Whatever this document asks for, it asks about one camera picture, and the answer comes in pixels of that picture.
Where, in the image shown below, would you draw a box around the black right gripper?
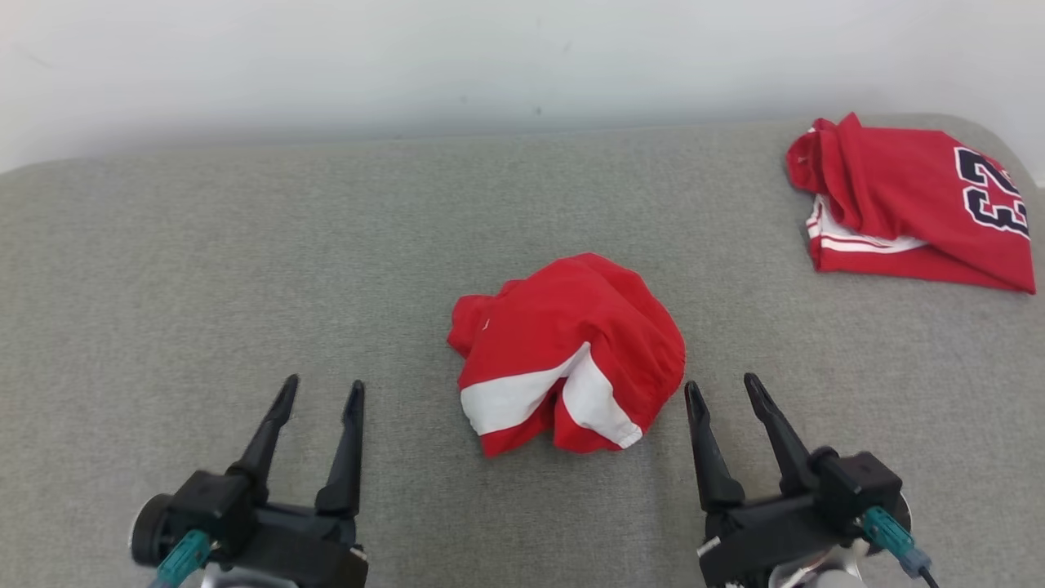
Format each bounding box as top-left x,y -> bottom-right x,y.
685,373 -> 868,588

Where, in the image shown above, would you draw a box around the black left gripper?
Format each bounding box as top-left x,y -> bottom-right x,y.
212,374 -> 371,588

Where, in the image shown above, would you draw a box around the teal right camera connector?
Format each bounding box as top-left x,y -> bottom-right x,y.
860,506 -> 934,580

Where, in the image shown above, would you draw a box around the red white jersey shirt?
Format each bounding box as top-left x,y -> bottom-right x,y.
785,113 -> 1038,296

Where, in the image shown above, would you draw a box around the teal camera connector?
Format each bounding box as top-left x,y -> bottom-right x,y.
860,506 -> 934,580
149,528 -> 216,588

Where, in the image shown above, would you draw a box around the grey fabric sofa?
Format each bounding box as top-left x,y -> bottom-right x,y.
0,113 -> 1045,588

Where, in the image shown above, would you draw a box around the teal left camera connector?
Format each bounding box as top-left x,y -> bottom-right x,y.
149,528 -> 216,588

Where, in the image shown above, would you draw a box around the red white sports shorts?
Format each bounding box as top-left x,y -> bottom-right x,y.
447,252 -> 687,458

